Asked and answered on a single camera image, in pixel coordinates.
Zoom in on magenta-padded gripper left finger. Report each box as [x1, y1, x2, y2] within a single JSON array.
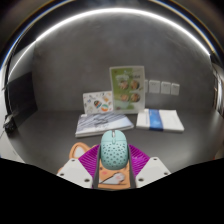
[[57, 144, 102, 190]]

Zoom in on black monitor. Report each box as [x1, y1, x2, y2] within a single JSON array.
[[1, 71, 38, 133]]

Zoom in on grey patterned flat book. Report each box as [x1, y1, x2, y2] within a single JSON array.
[[74, 113, 135, 138]]

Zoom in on mint green perforated computer mouse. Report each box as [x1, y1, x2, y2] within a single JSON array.
[[99, 129, 130, 171]]

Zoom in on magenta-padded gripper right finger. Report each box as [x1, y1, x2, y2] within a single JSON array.
[[128, 144, 172, 189]]

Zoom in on white book with blue band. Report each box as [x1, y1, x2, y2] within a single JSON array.
[[135, 108, 185, 133]]

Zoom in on orange corgi-shaped mouse pad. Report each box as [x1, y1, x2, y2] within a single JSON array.
[[58, 142, 131, 191]]

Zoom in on small white cartoon-print card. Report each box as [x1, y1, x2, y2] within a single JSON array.
[[82, 90, 114, 115]]

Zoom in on green standing food booklet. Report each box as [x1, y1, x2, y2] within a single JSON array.
[[109, 65, 146, 115]]

